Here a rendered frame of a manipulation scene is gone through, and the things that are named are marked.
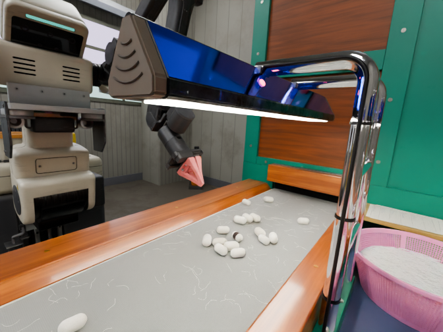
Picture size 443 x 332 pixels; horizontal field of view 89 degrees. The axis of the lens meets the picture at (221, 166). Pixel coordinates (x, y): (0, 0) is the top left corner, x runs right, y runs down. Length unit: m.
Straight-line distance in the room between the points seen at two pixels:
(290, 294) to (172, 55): 0.37
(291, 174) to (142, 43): 0.77
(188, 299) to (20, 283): 0.27
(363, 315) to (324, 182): 0.44
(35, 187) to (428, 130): 1.22
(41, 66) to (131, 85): 0.74
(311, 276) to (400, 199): 0.53
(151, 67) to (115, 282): 0.37
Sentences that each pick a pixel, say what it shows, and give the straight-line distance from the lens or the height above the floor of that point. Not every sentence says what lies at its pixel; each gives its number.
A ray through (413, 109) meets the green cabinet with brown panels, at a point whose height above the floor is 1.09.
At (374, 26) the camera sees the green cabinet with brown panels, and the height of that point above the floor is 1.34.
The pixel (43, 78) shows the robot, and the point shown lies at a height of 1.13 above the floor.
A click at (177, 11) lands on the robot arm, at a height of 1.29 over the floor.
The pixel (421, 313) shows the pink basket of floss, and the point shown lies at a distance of 0.57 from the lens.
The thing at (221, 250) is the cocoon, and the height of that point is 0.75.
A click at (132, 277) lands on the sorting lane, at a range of 0.48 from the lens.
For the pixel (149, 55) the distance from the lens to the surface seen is 0.22.
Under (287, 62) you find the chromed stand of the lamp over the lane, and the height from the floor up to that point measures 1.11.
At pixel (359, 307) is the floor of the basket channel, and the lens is 0.59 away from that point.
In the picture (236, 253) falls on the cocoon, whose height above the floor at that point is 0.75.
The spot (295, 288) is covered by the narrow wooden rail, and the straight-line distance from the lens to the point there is 0.43.
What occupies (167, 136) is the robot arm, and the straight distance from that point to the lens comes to 0.65.
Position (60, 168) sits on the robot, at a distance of 0.99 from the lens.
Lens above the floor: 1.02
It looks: 11 degrees down
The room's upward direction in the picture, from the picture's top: 3 degrees clockwise
